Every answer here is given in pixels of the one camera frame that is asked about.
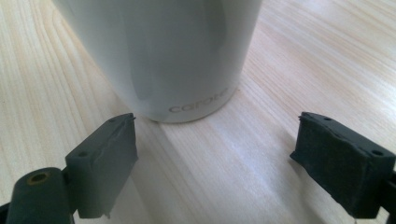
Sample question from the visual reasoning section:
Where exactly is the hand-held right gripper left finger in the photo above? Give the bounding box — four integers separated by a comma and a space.
64, 112, 139, 219

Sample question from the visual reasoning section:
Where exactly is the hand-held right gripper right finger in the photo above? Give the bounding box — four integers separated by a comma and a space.
290, 111, 396, 219

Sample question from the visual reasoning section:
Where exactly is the white cup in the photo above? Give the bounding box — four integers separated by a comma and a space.
51, 0, 263, 124

